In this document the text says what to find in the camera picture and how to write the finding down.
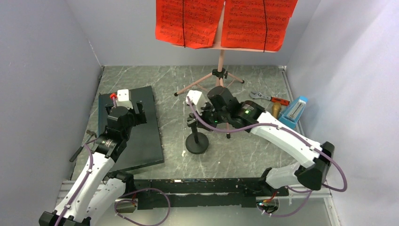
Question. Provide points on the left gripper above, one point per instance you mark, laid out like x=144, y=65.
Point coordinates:
x=138, y=118

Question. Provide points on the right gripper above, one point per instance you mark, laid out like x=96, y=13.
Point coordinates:
x=203, y=116

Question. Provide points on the pink tripod music stand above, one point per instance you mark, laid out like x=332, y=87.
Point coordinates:
x=220, y=71

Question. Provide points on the gold microphone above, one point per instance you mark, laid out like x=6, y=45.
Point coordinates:
x=275, y=110

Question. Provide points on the blue metronome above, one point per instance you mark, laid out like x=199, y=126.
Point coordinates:
x=292, y=113

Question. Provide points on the red sheet music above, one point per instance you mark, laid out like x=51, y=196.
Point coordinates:
x=256, y=24
x=188, y=23

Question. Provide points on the black microphone desk stand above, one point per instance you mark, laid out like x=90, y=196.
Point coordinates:
x=196, y=142

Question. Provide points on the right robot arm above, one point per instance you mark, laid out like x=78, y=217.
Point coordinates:
x=312, y=158

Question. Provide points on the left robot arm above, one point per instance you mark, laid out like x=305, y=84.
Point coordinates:
x=84, y=204

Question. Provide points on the dark grey rack box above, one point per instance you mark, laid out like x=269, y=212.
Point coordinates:
x=144, y=145

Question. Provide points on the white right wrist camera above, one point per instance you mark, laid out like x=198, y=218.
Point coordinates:
x=197, y=98

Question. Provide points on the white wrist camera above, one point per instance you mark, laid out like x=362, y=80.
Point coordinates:
x=124, y=98
x=197, y=98

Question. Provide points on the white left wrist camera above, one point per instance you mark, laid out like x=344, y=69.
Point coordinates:
x=124, y=98

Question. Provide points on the red handled adjustable wrench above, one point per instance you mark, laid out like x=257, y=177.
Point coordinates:
x=258, y=95

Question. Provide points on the black handled tool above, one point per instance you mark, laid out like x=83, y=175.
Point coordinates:
x=91, y=134

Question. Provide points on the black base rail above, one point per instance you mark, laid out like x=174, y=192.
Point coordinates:
x=164, y=193

